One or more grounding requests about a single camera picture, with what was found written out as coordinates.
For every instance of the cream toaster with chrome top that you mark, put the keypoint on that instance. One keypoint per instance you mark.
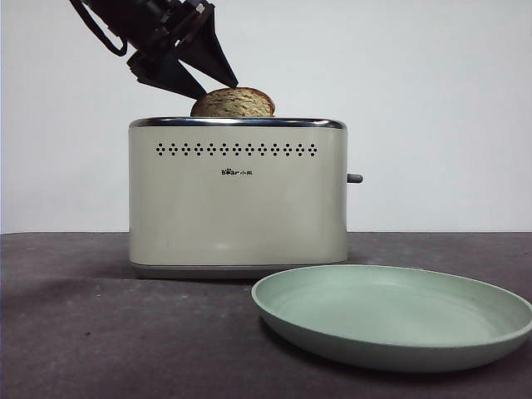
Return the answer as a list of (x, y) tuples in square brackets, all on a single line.
[(237, 208)]

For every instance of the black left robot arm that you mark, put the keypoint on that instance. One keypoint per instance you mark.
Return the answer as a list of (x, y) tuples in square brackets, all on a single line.
[(124, 21)]

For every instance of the toasted bread slice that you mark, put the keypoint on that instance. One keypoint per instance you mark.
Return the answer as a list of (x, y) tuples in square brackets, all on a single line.
[(239, 104)]

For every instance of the pale green round plate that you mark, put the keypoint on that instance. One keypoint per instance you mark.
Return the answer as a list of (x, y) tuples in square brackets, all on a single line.
[(386, 320)]

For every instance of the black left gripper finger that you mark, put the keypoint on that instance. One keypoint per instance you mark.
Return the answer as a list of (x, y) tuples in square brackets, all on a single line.
[(170, 75), (212, 54)]

